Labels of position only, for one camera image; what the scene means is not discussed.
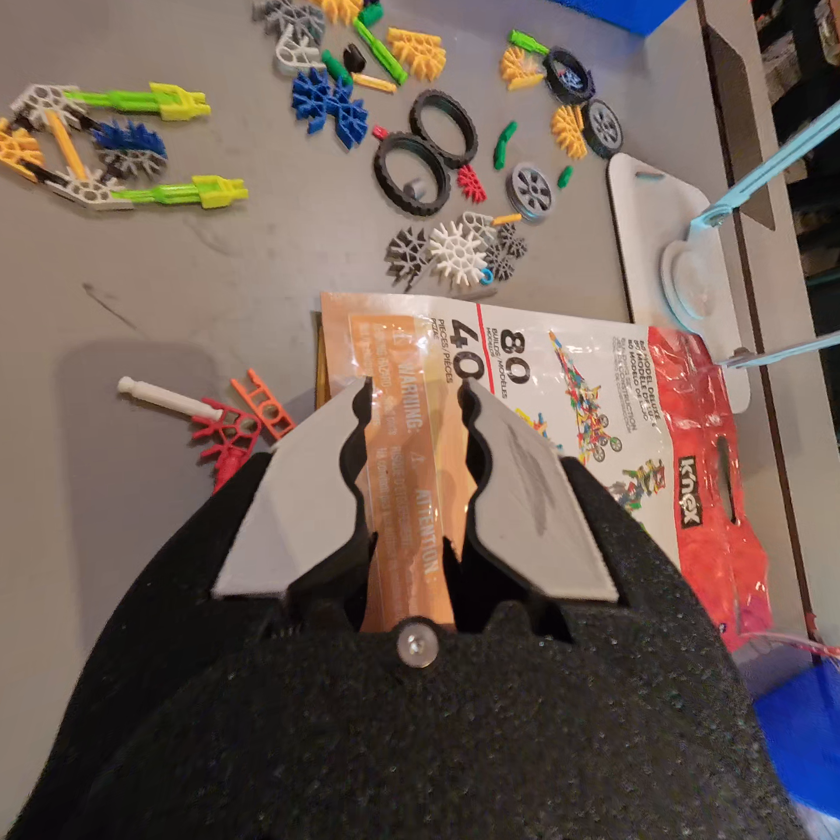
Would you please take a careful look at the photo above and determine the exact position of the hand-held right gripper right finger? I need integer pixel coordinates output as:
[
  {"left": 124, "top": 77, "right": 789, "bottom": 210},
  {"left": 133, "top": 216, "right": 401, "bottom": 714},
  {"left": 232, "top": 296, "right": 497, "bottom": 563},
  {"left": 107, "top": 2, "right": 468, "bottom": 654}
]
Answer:
[{"left": 456, "top": 379, "right": 621, "bottom": 605}]

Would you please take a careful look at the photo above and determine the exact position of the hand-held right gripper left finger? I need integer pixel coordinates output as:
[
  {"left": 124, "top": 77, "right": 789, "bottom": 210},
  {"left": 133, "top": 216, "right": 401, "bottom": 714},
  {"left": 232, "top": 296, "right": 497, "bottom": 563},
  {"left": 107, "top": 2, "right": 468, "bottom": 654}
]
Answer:
[{"left": 211, "top": 376, "right": 378, "bottom": 601}]

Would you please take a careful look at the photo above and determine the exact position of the lime and gray toy assembly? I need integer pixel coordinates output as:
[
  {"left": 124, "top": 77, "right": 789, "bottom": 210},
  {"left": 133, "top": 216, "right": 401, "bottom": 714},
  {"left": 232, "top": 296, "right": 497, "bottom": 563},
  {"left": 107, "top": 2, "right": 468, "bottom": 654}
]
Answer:
[{"left": 0, "top": 82, "right": 249, "bottom": 212}]

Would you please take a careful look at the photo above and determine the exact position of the blue plastic bin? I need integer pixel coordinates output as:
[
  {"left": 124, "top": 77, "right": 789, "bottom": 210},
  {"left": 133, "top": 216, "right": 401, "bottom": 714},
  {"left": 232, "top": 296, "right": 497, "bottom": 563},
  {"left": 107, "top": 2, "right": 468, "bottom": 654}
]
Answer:
[
  {"left": 545, "top": 0, "right": 690, "bottom": 34},
  {"left": 755, "top": 656, "right": 840, "bottom": 821}
]

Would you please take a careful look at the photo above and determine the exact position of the red connector with rod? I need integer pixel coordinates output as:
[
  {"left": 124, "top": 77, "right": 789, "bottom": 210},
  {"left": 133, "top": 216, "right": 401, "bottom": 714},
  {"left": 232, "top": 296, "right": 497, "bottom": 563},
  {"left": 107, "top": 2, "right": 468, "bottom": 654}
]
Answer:
[{"left": 190, "top": 397, "right": 262, "bottom": 494}]

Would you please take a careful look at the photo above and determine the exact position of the printed plastic toy bag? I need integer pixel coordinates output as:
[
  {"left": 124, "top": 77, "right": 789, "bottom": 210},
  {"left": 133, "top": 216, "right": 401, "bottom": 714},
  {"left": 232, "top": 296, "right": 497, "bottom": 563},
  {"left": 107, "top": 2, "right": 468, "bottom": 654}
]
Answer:
[{"left": 320, "top": 292, "right": 770, "bottom": 652}]

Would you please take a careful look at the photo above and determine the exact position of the white snowflake connector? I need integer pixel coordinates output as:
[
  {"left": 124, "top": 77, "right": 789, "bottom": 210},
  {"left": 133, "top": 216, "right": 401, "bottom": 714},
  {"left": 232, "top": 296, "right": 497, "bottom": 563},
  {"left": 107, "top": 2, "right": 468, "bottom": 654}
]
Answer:
[{"left": 428, "top": 222, "right": 490, "bottom": 286}]

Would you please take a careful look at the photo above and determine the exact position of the gray wheel hub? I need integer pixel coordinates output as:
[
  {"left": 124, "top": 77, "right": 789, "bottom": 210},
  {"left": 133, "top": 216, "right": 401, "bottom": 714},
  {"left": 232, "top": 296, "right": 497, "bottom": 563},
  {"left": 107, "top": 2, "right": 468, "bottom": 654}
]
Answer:
[{"left": 508, "top": 163, "right": 555, "bottom": 224}]

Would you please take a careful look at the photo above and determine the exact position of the black rubber tire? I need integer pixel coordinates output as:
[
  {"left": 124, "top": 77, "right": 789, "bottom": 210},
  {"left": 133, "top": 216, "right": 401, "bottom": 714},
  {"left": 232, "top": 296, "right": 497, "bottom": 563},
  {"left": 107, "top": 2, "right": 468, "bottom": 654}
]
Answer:
[
  {"left": 374, "top": 133, "right": 450, "bottom": 217},
  {"left": 410, "top": 91, "right": 476, "bottom": 168}
]

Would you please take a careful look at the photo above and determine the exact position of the black wheel with gray hub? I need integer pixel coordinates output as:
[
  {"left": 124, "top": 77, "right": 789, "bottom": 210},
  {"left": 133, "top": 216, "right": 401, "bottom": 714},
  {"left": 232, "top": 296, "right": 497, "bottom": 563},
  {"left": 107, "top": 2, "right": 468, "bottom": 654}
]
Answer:
[{"left": 584, "top": 98, "right": 622, "bottom": 158}]

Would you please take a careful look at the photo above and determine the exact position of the light blue stand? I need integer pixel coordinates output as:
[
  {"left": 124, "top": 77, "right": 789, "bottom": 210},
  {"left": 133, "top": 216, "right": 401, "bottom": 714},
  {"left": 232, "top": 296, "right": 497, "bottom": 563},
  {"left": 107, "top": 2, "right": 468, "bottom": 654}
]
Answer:
[{"left": 659, "top": 98, "right": 840, "bottom": 370}]

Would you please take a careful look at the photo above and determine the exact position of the blue snowflake connector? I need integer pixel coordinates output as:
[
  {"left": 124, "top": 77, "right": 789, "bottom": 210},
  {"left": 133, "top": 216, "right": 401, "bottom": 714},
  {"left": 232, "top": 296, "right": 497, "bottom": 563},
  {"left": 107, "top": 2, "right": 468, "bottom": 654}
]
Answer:
[{"left": 292, "top": 69, "right": 368, "bottom": 148}]

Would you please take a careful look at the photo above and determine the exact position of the black wheel with blue connector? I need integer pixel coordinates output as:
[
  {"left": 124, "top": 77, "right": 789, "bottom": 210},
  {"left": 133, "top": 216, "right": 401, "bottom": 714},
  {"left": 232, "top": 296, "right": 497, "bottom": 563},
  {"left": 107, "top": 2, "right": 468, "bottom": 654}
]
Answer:
[{"left": 543, "top": 47, "right": 595, "bottom": 105}]

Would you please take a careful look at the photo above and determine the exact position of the pale gray fan connector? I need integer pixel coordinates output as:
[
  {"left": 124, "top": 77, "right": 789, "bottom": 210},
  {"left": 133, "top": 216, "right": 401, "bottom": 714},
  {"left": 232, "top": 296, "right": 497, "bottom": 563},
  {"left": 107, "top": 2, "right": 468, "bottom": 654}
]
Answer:
[{"left": 276, "top": 33, "right": 322, "bottom": 76}]

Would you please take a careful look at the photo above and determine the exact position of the long lime green rod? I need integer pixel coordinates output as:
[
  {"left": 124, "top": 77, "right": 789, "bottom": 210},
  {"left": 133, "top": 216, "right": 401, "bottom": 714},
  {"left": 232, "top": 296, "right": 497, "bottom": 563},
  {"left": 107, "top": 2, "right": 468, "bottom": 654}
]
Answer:
[{"left": 353, "top": 18, "right": 409, "bottom": 85}]

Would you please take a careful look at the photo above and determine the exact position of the red white cord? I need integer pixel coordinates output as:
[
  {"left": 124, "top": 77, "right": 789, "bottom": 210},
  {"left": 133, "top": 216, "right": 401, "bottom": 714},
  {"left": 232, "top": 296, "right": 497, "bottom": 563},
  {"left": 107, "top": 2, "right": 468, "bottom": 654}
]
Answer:
[{"left": 722, "top": 630, "right": 840, "bottom": 658}]

